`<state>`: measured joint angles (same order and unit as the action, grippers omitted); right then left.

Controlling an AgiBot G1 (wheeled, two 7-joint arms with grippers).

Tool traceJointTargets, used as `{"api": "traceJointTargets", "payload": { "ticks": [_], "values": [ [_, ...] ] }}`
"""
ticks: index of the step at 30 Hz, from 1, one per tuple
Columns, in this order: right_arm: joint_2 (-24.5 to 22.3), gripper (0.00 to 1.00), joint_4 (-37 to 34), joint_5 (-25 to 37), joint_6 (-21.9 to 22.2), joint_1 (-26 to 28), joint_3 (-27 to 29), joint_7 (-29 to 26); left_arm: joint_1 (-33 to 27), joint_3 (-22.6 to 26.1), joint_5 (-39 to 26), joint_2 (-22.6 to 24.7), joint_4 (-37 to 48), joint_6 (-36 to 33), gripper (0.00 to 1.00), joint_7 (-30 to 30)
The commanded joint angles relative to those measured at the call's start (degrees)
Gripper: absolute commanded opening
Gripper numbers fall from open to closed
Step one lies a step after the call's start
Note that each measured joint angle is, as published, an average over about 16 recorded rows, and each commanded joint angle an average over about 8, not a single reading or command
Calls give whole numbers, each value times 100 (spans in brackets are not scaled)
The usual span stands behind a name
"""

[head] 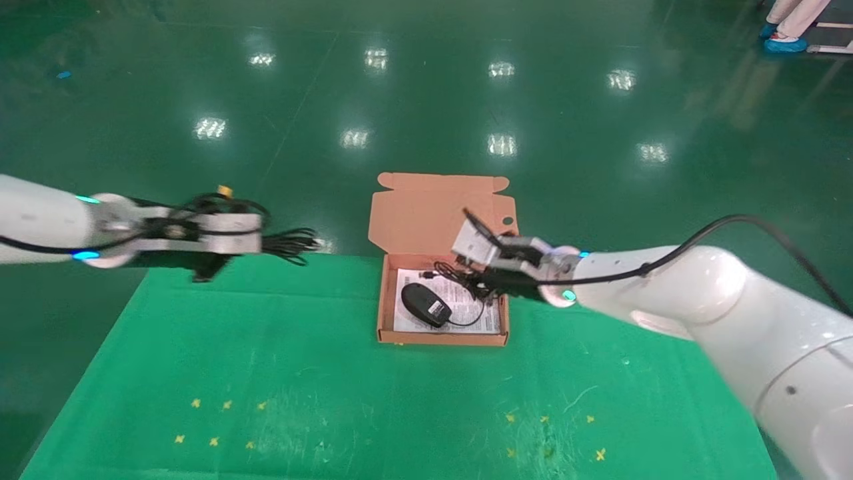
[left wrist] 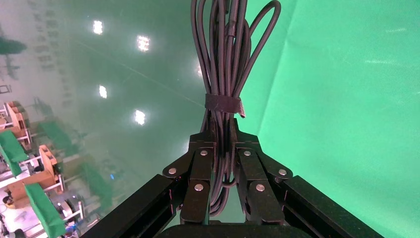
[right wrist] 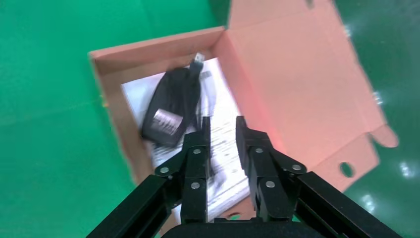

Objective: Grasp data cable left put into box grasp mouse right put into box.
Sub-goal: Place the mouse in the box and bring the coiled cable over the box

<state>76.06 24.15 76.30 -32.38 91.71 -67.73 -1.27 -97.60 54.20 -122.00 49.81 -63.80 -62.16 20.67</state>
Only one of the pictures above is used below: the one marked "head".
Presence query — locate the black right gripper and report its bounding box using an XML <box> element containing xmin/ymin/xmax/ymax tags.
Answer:
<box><xmin>466</xmin><ymin>263</ymin><xmax>544</xmax><ymax>302</ymax></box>

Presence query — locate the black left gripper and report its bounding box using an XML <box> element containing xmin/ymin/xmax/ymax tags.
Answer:
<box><xmin>127</xmin><ymin>252</ymin><xmax>233</xmax><ymax>283</ymax></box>

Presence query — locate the black wired computer mouse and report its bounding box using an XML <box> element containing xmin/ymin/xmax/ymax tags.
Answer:
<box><xmin>400</xmin><ymin>263</ymin><xmax>494</xmax><ymax>329</ymax></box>

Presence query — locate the black data cable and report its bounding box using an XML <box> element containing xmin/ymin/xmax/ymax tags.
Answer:
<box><xmin>260</xmin><ymin>228</ymin><xmax>325</xmax><ymax>267</ymax></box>

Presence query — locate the open brown cardboard box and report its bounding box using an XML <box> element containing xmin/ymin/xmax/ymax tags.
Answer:
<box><xmin>368</xmin><ymin>172</ymin><xmax>519</xmax><ymax>347</ymax></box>

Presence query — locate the white printed instruction sheet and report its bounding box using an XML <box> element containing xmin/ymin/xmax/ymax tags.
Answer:
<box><xmin>393</xmin><ymin>268</ymin><xmax>502</xmax><ymax>334</ymax></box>

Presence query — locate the green table cloth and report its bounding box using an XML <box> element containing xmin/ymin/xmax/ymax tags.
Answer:
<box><xmin>20</xmin><ymin>253</ymin><xmax>780</xmax><ymax>480</ymax></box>

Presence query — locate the person in light trousers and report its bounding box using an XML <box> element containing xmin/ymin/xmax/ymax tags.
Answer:
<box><xmin>760</xmin><ymin>0</ymin><xmax>834</xmax><ymax>54</ymax></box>

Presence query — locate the white table foot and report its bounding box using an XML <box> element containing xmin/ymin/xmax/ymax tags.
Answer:
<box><xmin>808</xmin><ymin>22</ymin><xmax>853</xmax><ymax>55</ymax></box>

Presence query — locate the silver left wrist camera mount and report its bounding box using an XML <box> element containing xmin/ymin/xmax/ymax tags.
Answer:
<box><xmin>130</xmin><ymin>205</ymin><xmax>263</xmax><ymax>256</ymax></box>

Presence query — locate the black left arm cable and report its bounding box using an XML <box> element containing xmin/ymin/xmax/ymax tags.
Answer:
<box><xmin>0</xmin><ymin>185</ymin><xmax>271</xmax><ymax>255</ymax></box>

